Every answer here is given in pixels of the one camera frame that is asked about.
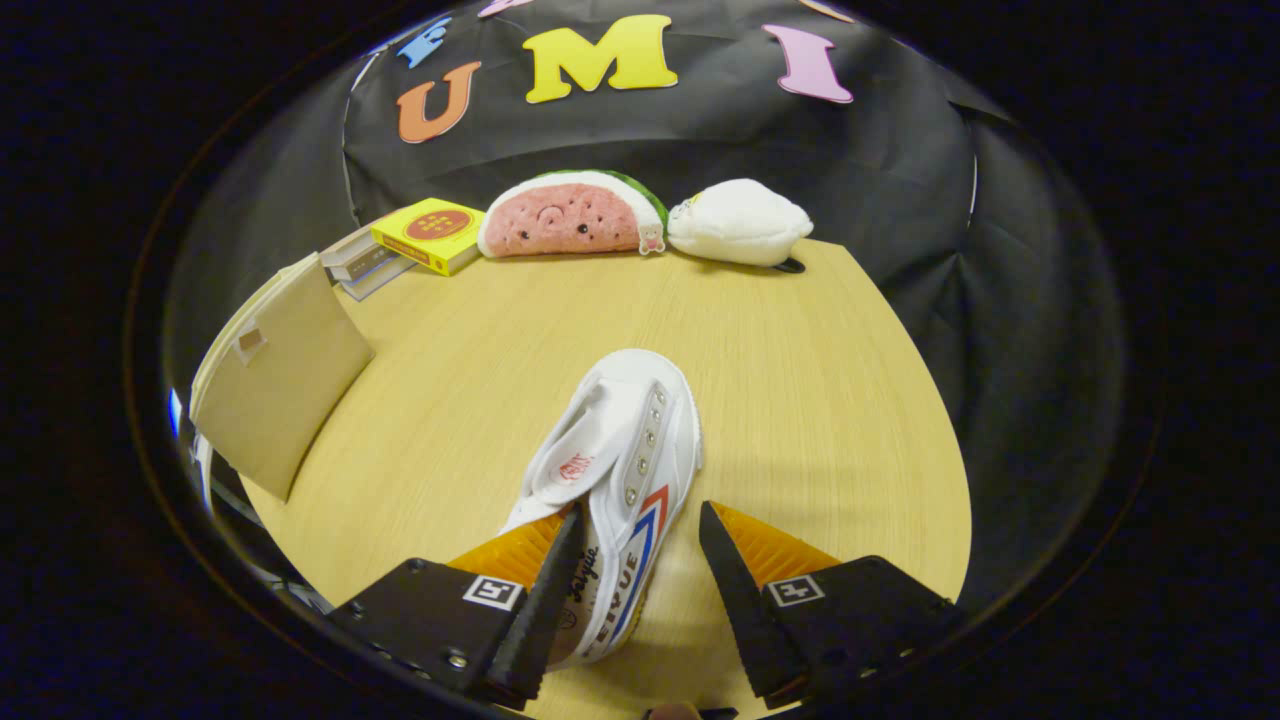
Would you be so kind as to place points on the white canvas shoe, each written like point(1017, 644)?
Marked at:
point(640, 430)

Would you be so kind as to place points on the white plush toy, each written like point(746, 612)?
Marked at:
point(740, 225)

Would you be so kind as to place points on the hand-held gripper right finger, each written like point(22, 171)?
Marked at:
point(745, 620)

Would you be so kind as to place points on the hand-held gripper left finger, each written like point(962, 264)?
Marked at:
point(540, 620)

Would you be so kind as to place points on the cream fabric storage box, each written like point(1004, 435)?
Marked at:
point(290, 380)

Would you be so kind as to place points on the watermelon slice plush toy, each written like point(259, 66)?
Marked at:
point(570, 215)

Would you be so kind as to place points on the yellow book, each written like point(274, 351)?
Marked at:
point(430, 230)

